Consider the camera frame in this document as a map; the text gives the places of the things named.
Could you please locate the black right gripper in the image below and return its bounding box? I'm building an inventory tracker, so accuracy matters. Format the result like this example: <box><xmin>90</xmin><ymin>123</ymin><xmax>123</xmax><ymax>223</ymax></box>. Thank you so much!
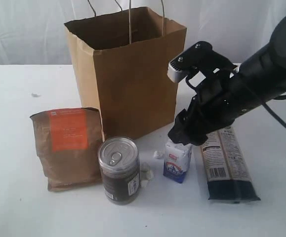
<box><xmin>168</xmin><ymin>66</ymin><xmax>246</xmax><ymax>146</ymax></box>

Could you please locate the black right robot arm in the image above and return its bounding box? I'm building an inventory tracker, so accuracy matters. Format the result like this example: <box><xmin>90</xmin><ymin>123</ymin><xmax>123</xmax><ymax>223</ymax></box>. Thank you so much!
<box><xmin>167</xmin><ymin>17</ymin><xmax>286</xmax><ymax>146</ymax></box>

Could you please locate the brown paper shopping bag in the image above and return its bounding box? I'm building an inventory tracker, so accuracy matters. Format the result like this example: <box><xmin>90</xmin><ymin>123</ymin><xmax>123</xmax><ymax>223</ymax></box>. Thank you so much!
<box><xmin>65</xmin><ymin>6</ymin><xmax>187</xmax><ymax>139</ymax></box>

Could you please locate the dark jar pull-tab lid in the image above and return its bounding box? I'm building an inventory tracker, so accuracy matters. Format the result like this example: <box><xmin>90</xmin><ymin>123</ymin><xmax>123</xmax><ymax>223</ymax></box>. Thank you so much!
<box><xmin>98</xmin><ymin>136</ymin><xmax>140</xmax><ymax>205</ymax></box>

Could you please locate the black noodle packet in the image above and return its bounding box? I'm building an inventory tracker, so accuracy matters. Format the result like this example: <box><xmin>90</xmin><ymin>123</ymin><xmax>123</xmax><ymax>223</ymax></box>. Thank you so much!
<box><xmin>201</xmin><ymin>126</ymin><xmax>260</xmax><ymax>203</ymax></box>

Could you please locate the brown pouch orange label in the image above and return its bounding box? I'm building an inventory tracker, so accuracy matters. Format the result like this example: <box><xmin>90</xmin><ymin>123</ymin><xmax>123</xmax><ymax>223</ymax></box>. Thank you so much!
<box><xmin>30</xmin><ymin>108</ymin><xmax>103</xmax><ymax>192</ymax></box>

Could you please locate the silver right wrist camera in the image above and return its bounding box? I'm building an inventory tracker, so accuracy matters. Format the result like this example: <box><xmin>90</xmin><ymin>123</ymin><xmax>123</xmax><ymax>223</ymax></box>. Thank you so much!
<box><xmin>167</xmin><ymin>41</ymin><xmax>213</xmax><ymax>83</ymax></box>

